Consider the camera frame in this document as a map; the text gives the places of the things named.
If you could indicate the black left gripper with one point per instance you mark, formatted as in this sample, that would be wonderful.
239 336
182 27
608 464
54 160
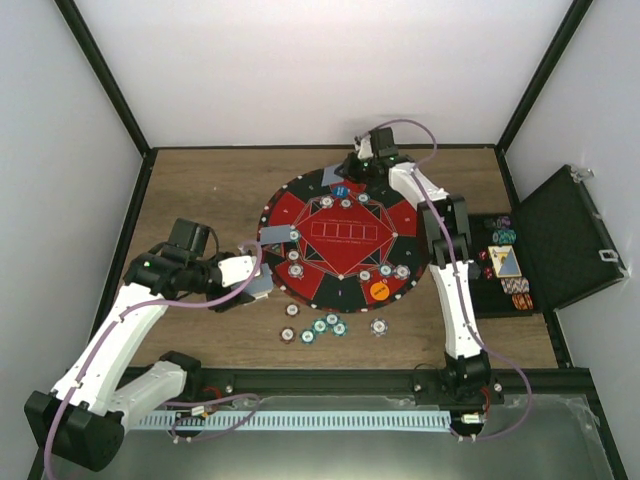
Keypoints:
245 298

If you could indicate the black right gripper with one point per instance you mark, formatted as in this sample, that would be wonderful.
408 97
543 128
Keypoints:
349 169

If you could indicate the blue small blind button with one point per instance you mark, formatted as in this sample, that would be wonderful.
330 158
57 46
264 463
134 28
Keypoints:
340 191

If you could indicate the blue backed card deck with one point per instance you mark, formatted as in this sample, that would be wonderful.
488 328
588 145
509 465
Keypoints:
261 285

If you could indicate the blue white chip top seat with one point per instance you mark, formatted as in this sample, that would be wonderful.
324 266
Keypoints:
326 202

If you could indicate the red 100 chip off mat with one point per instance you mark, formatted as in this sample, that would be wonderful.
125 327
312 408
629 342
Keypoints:
292 310

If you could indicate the blue white chip seat two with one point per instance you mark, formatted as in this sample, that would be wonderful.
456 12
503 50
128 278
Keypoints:
295 270

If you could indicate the red poker chip stack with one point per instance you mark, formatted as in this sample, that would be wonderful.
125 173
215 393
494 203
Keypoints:
288 335

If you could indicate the blue card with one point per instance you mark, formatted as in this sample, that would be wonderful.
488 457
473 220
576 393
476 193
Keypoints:
275 234
332 175

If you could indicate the teal 50 chip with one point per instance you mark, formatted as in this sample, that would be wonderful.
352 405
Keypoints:
295 235

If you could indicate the orange big blind button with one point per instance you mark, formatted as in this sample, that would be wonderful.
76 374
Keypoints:
379 291

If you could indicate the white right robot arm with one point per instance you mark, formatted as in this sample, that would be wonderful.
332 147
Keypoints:
444 234

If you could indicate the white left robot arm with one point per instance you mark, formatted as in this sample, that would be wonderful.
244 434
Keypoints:
87 413

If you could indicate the round red black poker mat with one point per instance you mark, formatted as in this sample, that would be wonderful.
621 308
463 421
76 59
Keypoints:
336 243

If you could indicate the teal chip row in case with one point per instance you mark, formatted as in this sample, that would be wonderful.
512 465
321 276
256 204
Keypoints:
504 237

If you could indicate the blue white poker chip stack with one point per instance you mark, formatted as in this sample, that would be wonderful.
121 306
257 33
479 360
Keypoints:
379 327

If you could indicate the card deck in case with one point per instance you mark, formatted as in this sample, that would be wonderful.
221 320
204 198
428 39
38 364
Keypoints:
504 261

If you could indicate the orange red chip row case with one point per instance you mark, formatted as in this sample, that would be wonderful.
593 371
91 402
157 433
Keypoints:
522 301

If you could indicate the black poker chip case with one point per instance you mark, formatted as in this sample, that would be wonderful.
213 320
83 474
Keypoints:
562 246

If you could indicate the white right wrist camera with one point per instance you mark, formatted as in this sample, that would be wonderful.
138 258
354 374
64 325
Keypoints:
363 147

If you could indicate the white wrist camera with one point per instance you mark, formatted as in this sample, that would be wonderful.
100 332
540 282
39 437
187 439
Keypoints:
363 147
237 269

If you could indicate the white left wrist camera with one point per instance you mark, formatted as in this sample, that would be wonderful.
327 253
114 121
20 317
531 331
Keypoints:
237 269

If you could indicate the light blue slotted cable duct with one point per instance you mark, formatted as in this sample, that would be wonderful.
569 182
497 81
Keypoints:
403 421

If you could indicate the black front mounting rail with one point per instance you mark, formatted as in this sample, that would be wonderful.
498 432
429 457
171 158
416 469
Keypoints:
423 385

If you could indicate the black enclosure frame post right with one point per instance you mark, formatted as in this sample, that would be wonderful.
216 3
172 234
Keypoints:
563 36

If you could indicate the black enclosure frame post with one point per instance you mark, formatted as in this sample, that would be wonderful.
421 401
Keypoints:
91 51
563 36

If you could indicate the black enclosure frame post left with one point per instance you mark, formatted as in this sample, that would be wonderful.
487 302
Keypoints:
91 51

